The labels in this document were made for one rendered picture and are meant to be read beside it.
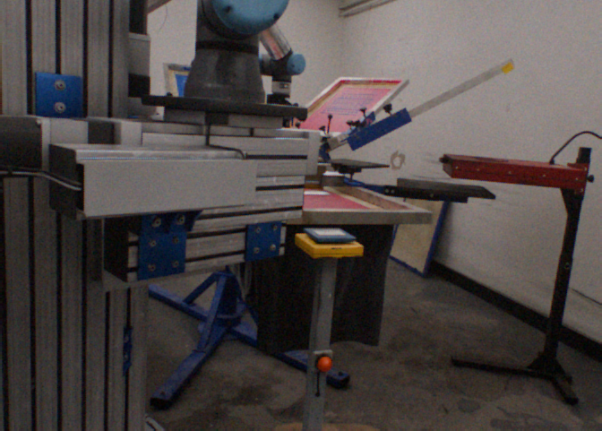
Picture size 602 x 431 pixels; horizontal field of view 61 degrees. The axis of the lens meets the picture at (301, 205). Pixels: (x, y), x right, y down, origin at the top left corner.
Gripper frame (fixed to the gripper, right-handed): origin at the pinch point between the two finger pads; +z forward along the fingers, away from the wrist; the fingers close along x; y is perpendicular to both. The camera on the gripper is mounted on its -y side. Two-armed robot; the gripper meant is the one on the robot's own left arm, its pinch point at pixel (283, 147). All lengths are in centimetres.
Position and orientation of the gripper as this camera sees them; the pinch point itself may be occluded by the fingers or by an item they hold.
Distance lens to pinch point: 197.0
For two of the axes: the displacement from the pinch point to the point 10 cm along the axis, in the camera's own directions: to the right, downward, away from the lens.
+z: -0.7, 9.8, 1.8
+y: -9.4, 0.0, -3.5
